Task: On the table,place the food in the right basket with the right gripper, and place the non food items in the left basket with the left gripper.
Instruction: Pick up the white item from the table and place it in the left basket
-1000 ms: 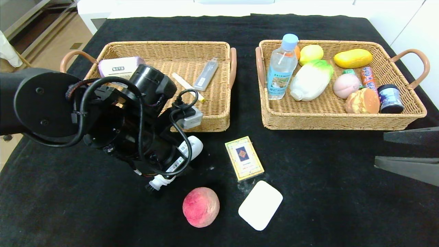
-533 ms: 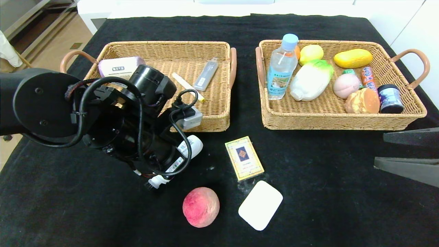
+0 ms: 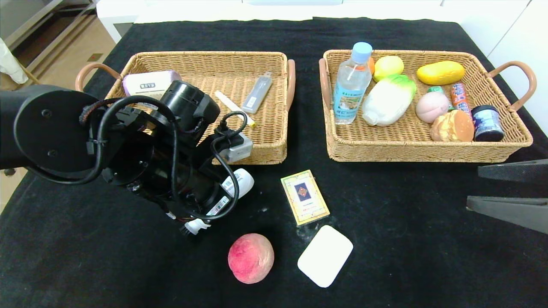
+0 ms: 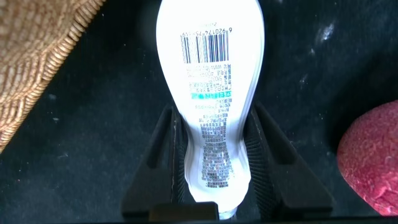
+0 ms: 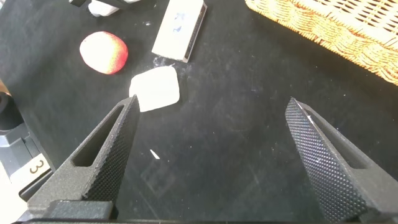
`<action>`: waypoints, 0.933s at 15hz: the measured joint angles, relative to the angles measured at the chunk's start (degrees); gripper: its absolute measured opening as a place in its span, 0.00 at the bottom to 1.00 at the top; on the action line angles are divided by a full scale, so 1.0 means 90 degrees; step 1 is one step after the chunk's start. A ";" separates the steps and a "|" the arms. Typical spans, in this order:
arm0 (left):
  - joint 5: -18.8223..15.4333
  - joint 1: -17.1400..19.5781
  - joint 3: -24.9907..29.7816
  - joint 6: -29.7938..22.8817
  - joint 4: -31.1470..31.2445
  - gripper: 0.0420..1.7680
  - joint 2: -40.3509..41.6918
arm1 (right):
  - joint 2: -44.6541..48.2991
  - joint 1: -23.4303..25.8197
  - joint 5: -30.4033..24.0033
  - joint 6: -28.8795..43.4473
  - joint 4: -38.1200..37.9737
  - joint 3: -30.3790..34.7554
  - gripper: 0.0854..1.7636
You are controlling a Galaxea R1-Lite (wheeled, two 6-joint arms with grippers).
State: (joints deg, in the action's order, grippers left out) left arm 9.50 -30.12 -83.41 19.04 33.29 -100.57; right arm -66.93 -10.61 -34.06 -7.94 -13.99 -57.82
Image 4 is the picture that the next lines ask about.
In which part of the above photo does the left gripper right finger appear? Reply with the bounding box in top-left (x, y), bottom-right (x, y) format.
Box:
top-left (238, 101), bottom-right (334, 219)

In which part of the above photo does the wicker basket with brown handles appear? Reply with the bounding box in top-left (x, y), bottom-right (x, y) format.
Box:
top-left (0, 0), bottom-right (106, 153)

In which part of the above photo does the red toy peach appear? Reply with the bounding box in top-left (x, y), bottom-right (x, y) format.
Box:
top-left (336, 100), bottom-right (398, 217)

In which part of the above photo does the white brush bottle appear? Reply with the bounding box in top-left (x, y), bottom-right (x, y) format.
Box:
top-left (155, 0), bottom-right (266, 220)

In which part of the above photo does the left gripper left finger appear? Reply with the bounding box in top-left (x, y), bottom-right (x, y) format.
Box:
top-left (120, 105), bottom-right (219, 220)

